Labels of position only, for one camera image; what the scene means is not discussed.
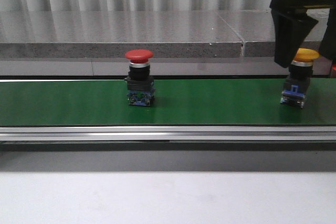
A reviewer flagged red mushroom push button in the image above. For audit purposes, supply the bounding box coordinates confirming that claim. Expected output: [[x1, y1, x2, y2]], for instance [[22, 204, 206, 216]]
[[125, 49, 155, 106]]

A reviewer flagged green conveyor belt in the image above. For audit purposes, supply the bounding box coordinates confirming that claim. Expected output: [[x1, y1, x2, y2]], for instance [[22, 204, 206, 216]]
[[1, 78, 335, 126]]

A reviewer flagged grey stone counter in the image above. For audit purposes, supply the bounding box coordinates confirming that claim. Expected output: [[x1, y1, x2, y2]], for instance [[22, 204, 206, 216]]
[[0, 8, 336, 77]]

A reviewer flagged aluminium conveyor frame rail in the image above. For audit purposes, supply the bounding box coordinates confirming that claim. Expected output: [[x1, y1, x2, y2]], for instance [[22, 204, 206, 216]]
[[1, 125, 335, 143]]

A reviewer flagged yellow mushroom push button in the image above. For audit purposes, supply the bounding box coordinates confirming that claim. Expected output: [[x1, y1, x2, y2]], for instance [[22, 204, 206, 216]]
[[280, 48, 320, 108]]

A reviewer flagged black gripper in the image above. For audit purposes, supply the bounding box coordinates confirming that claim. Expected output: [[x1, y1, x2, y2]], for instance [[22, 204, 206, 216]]
[[270, 0, 336, 68]]

